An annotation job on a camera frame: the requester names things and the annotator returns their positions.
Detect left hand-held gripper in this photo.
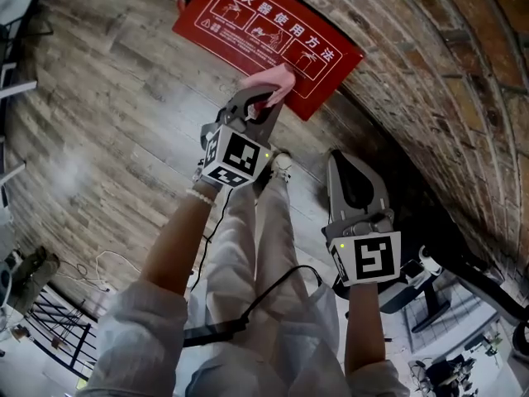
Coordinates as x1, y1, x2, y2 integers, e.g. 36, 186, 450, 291
200, 85, 286, 189

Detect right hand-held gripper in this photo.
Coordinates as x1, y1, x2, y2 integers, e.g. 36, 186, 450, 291
322, 149, 402, 287

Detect pink cloth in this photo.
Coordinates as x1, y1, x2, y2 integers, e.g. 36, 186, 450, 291
239, 63, 298, 111

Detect red fire extinguisher box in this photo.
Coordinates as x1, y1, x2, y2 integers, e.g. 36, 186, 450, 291
171, 0, 365, 122

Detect person's right forearm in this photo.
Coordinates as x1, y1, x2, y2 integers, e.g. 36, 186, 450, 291
345, 283, 388, 374

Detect person's left forearm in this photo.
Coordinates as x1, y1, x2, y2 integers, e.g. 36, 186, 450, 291
138, 194, 216, 297

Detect person's left hand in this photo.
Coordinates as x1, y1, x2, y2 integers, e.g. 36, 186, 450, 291
192, 167, 235, 194

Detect person's right white shoe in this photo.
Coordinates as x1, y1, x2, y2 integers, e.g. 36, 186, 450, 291
270, 151, 293, 181

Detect person's light trousers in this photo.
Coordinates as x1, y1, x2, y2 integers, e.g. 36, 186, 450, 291
202, 175, 298, 347

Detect white checked box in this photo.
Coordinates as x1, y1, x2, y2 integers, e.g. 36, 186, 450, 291
403, 287, 497, 351

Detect white desk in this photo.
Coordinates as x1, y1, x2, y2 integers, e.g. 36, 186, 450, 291
0, 62, 38, 189

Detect person's light shirt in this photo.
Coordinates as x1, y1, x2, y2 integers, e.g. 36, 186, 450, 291
86, 279, 410, 397

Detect olive green bag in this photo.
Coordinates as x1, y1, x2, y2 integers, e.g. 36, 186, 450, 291
7, 245, 61, 313

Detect black metal rack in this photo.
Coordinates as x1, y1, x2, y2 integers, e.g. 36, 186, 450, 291
24, 287, 98, 382

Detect round white fan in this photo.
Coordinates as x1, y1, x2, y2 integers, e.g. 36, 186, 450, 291
0, 258, 13, 309

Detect small white camera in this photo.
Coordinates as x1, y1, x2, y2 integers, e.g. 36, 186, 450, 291
417, 245, 443, 275

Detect white bead bracelet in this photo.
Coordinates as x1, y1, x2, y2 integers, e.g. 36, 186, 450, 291
185, 187, 216, 207

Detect thin black cable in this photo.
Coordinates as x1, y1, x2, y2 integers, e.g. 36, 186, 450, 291
189, 186, 236, 293

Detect thick black cable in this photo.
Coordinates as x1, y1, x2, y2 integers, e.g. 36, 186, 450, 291
181, 265, 323, 349

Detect white floor cable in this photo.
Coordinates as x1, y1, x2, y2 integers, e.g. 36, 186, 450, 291
94, 249, 141, 293

